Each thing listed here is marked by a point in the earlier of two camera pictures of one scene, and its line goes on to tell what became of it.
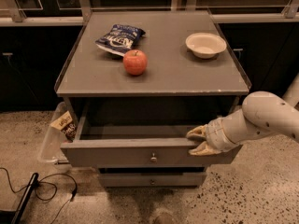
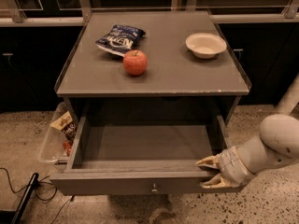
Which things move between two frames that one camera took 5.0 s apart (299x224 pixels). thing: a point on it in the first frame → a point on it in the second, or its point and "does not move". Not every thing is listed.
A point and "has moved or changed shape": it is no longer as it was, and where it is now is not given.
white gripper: [217, 136] → [231, 166]
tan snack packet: [66, 125] does not move
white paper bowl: [206, 45] does not move
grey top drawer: [145, 134] has moved or changed shape
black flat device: [14, 217] does not move
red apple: [135, 62] does not move
